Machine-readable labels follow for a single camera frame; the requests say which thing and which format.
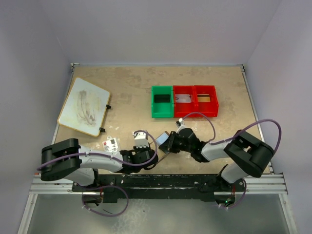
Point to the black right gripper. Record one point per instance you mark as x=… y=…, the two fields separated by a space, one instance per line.
x=168 y=146

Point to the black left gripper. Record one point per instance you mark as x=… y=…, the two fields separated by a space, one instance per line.
x=137 y=150

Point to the white magnetic stripe card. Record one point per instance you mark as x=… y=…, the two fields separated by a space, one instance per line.
x=183 y=98

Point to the brown leather card holder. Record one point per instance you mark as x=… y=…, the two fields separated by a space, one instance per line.
x=162 y=150

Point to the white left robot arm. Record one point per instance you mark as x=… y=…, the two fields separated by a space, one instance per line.
x=69 y=160

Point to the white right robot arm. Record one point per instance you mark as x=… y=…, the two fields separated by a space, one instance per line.
x=250 y=155

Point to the black card in bin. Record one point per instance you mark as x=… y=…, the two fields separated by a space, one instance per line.
x=162 y=98

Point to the gold card in bin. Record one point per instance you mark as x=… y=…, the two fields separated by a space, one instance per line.
x=203 y=98

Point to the clear plastic packet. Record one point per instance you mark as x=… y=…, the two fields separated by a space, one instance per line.
x=111 y=145

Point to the green plastic bin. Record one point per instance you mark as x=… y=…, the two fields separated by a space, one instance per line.
x=162 y=110

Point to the red bin right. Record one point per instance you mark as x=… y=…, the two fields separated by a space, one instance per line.
x=209 y=109

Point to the white board yellow rim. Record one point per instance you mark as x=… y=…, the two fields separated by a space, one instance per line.
x=85 y=107

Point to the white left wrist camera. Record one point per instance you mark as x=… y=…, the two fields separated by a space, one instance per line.
x=141 y=141

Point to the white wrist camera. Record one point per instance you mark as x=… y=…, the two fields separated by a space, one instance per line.
x=180 y=124
x=141 y=141

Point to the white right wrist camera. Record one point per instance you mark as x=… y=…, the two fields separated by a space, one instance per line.
x=180 y=124

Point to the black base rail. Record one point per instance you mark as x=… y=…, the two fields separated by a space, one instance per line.
x=203 y=187

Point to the metal corner bracket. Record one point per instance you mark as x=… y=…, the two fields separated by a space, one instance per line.
x=73 y=66

